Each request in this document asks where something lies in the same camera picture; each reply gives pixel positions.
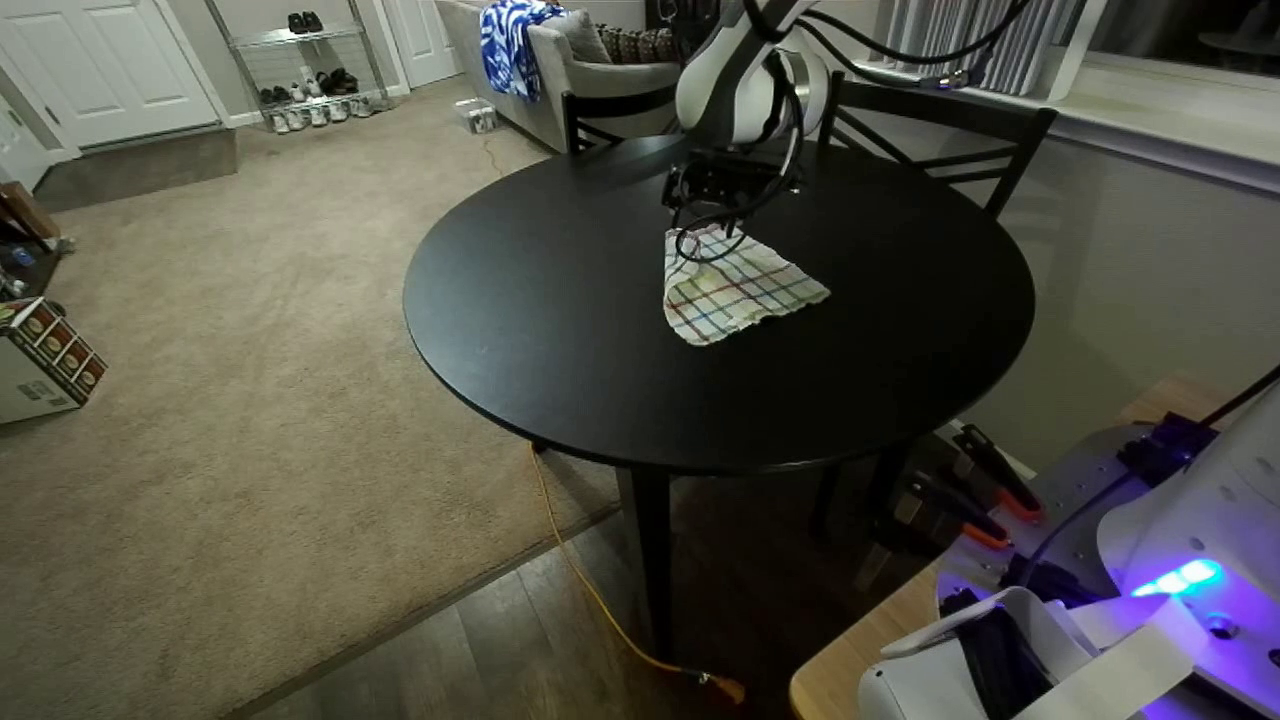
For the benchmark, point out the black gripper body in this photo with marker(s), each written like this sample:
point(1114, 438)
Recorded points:
point(726, 183)

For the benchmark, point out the checked white tea towel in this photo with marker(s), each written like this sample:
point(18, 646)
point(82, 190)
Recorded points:
point(742, 296)

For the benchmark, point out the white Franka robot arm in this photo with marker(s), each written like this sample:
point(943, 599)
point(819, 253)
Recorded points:
point(721, 80)

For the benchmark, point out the black cross-back chair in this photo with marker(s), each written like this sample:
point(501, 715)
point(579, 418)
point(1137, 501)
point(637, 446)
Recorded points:
point(932, 104)
point(621, 103)

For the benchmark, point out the grey sofa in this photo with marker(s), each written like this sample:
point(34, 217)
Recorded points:
point(595, 77)

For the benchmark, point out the brown cushion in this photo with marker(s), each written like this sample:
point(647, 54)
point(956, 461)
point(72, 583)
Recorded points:
point(624, 43)

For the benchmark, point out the round black table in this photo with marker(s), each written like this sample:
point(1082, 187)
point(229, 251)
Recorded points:
point(534, 333)

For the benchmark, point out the blue white blanket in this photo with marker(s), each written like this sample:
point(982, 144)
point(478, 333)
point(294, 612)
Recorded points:
point(515, 44)

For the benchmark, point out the white vertical blinds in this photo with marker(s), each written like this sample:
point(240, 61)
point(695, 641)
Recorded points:
point(1001, 43)

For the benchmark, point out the black red clamp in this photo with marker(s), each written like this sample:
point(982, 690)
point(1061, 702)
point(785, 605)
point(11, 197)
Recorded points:
point(954, 510)
point(996, 466)

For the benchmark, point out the white shoe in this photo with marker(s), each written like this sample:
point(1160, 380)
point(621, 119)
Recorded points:
point(273, 122)
point(297, 119)
point(326, 113)

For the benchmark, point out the white device with blue light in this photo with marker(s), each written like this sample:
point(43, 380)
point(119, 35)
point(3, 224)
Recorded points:
point(1061, 466)

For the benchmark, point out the wooden cart top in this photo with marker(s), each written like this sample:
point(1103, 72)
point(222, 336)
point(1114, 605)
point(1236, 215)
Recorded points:
point(855, 653)

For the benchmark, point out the white VR headset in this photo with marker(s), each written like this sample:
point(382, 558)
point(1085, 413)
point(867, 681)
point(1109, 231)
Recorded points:
point(905, 681)

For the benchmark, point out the grey door mat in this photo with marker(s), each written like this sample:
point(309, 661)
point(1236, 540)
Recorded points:
point(134, 167)

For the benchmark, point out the white entrance door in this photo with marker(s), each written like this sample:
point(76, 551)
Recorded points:
point(104, 67)

